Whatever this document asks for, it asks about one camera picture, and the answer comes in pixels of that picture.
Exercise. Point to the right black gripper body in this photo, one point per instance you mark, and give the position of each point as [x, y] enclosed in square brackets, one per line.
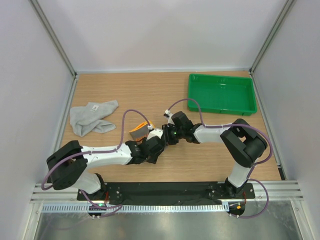
[173, 133]

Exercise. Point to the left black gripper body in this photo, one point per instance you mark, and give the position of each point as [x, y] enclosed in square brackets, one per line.
[151, 158]

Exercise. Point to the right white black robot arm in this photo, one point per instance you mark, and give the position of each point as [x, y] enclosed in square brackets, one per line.
[243, 142]

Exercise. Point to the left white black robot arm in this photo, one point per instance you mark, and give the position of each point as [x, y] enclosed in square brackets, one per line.
[68, 166]

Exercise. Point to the green plastic tray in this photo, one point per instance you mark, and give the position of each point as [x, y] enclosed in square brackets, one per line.
[221, 94]

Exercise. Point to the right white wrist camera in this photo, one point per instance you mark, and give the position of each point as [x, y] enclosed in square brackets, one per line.
[168, 115]

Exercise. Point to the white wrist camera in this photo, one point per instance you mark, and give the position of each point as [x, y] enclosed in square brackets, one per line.
[156, 132]
[168, 115]

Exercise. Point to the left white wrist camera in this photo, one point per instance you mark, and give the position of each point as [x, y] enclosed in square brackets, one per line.
[156, 132]

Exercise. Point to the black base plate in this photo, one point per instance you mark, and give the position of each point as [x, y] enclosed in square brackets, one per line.
[169, 193]

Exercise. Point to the white slotted cable duct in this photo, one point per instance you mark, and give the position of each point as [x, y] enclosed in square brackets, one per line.
[88, 208]

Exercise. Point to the aluminium frame rail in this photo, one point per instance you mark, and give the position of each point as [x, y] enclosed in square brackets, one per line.
[274, 191]

